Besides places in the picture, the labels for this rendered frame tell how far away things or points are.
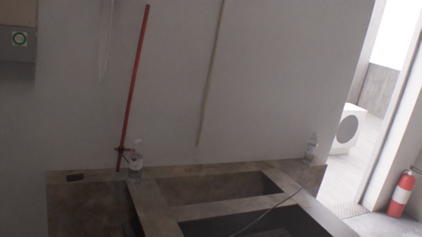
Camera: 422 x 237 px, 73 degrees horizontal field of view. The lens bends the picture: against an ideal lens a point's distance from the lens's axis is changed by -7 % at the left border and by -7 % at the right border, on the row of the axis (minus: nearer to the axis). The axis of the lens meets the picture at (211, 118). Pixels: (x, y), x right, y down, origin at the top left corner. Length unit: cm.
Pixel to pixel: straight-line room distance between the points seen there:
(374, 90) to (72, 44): 739
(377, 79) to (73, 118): 735
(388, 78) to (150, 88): 692
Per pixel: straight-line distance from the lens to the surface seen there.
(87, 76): 142
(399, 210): 338
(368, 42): 797
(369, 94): 820
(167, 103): 153
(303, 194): 172
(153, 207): 135
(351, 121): 439
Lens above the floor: 146
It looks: 18 degrees down
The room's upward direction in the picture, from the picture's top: 11 degrees clockwise
